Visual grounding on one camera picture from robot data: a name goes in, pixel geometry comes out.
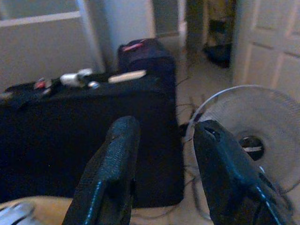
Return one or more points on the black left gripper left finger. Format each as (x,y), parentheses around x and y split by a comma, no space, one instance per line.
(110,164)

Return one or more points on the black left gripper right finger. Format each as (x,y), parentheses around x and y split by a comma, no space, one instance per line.
(222,168)

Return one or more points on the large black suitcase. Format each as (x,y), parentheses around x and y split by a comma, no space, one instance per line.
(47,140)

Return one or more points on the grey floor fan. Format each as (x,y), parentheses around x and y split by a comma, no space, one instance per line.
(269,112)

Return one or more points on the yellow cartoon bear blanket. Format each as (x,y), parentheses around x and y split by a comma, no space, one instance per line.
(47,206)

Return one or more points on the white remote control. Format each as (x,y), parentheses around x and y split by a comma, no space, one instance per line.
(126,76)

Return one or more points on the white hair dryer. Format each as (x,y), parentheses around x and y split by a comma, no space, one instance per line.
(70,79)

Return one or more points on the small red item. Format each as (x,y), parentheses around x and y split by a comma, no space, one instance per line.
(41,84)

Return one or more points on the dark purple suitcase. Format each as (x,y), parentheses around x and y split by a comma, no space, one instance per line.
(150,61)

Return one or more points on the black hallway bin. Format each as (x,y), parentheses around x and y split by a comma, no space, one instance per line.
(218,54)

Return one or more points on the pink luggage tag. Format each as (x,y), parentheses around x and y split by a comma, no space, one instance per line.
(133,47)

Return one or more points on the beige sliding wardrobe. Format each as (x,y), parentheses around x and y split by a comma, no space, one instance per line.
(35,47)

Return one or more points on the white panel door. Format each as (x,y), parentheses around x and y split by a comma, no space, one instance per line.
(269,35)

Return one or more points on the white column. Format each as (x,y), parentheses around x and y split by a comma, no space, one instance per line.
(126,21)

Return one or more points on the dark hallway shelf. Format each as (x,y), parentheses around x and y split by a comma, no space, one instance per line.
(220,18)

